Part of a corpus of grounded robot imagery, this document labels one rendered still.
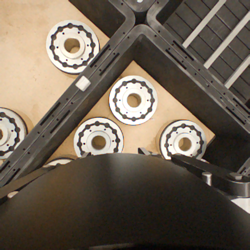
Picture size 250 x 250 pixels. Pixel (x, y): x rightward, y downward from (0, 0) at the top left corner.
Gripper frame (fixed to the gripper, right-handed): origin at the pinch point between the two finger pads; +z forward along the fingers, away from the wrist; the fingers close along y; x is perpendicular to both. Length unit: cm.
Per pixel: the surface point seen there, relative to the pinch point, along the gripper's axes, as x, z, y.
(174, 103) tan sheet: 7.1, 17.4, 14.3
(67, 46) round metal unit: 19.8, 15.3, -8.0
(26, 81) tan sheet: 13.9, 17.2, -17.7
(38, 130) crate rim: 3.7, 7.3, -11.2
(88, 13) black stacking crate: 26.2, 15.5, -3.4
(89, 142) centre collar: 0.3, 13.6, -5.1
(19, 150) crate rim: 0.9, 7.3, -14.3
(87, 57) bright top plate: 16.9, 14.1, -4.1
